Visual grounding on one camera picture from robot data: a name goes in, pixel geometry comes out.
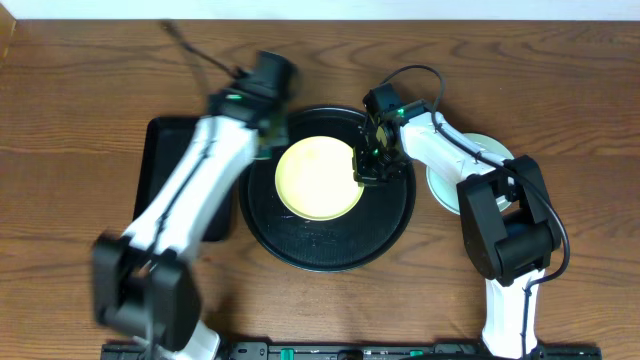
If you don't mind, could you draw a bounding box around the round black tray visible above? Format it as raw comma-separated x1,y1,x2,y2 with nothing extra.
239,106,416,272

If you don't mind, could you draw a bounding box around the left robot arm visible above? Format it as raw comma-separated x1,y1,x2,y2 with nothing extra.
92,89,290,359

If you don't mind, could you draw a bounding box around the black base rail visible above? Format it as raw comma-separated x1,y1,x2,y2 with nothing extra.
216,342,603,360

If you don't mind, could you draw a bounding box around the rectangular black tray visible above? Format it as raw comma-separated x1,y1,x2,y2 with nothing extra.
133,116,233,243

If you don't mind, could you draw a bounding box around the green yellow sponge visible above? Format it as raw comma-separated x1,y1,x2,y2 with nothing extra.
254,147,273,160

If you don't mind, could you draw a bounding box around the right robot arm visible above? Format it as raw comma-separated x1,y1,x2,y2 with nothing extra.
354,100,570,359

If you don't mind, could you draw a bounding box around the yellow plate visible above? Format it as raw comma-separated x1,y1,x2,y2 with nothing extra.
275,136,364,221

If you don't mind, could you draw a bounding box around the light blue plate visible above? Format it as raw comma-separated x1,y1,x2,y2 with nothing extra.
426,133,514,215

